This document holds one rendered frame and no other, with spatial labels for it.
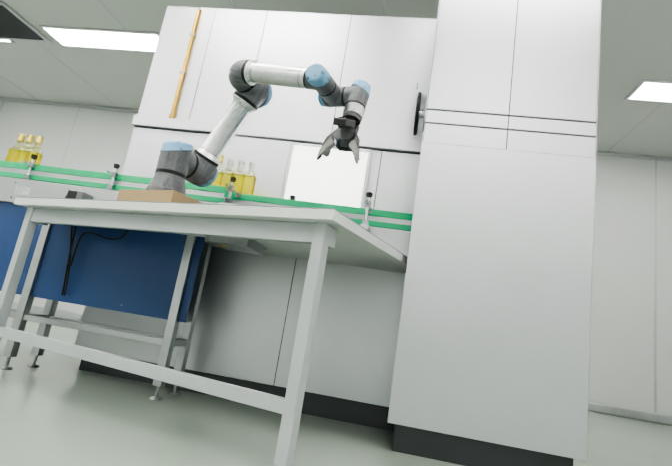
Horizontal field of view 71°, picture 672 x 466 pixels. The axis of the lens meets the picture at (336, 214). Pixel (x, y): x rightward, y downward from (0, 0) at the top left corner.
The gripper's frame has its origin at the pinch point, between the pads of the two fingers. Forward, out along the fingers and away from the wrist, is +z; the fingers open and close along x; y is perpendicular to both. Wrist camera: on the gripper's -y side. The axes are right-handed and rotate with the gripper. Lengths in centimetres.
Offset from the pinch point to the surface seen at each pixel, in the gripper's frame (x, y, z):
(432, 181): -26, 43, -19
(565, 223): -79, 54, -13
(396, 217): -10, 60, -8
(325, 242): -8.5, -8.1, 32.8
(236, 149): 83, 55, -33
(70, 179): 145, 24, 11
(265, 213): 12.1, -12.1, 28.0
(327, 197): 30, 68, -18
